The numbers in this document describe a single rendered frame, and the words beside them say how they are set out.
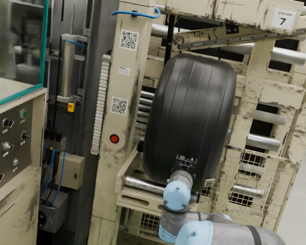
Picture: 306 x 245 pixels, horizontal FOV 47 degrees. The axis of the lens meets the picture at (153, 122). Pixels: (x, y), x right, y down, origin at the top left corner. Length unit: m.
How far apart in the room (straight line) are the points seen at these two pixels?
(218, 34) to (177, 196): 1.04
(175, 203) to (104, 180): 0.75
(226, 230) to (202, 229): 0.05
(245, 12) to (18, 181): 1.22
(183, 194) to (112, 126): 0.69
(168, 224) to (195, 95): 0.51
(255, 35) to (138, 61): 0.64
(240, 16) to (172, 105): 0.59
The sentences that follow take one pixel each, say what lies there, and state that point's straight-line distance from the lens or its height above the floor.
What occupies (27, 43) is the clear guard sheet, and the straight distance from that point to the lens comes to 1.39.
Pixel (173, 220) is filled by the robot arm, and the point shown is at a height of 1.10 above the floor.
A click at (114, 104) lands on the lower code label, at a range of 1.57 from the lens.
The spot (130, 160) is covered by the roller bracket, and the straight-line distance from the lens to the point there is 1.70.
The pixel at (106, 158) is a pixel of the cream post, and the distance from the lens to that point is 1.67.
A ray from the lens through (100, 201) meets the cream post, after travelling 1.79.
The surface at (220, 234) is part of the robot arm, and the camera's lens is 0.70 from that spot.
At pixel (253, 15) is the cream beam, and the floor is 1.69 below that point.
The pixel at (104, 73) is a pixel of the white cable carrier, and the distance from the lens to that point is 1.57.
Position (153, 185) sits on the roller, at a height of 0.92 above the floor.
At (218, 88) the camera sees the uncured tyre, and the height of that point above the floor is 1.42.
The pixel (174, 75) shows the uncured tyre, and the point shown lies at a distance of 1.38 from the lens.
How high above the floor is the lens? 1.71
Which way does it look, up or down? 20 degrees down
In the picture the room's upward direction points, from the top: 10 degrees clockwise
